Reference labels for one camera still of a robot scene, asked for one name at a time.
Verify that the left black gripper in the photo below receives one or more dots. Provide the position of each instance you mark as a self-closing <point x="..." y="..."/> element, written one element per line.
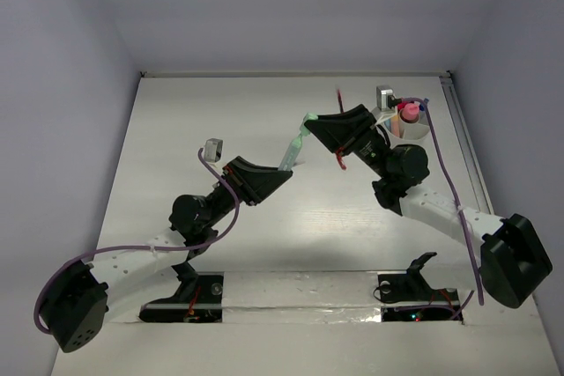
<point x="241" y="183"/>

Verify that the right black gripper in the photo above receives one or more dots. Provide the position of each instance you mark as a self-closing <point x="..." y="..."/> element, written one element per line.
<point x="347" y="129"/>

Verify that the red gel pen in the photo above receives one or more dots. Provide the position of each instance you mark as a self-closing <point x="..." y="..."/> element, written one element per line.
<point x="340" y="159"/>
<point x="340" y="100"/>

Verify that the green pastel highlighter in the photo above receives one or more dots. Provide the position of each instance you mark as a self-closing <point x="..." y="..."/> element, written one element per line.
<point x="293" y="151"/>

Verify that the orange pastel highlighter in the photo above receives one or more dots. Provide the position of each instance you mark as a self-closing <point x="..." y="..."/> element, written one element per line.
<point x="395" y="127"/>

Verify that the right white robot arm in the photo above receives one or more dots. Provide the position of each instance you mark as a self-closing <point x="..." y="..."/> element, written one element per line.
<point x="507" y="257"/>

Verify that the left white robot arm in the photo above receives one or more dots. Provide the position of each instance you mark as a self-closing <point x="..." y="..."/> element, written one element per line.
<point x="89" y="289"/>

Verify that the white round pen holder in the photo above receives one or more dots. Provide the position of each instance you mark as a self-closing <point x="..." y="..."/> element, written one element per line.
<point x="412" y="133"/>

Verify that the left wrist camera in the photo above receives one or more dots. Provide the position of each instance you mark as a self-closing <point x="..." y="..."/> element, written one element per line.
<point x="213" y="148"/>

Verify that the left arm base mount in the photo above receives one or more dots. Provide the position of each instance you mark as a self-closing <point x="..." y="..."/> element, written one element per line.
<point x="197" y="299"/>

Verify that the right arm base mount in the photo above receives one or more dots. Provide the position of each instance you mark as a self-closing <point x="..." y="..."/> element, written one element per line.
<point x="407" y="297"/>

